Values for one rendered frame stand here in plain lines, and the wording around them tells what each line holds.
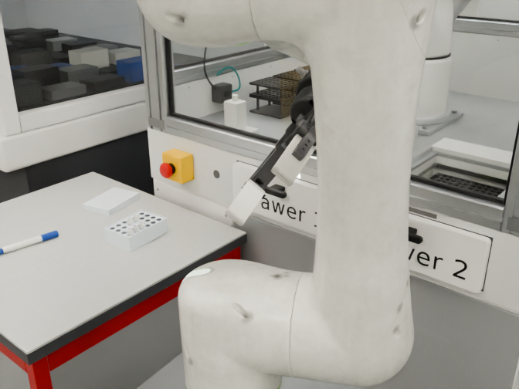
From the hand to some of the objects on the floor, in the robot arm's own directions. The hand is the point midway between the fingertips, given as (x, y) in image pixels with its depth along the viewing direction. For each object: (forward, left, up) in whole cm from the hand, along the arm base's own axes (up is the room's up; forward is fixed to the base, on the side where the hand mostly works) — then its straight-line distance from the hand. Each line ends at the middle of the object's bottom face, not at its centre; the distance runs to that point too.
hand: (259, 194), depth 75 cm
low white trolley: (+20, +74, -107) cm, 132 cm away
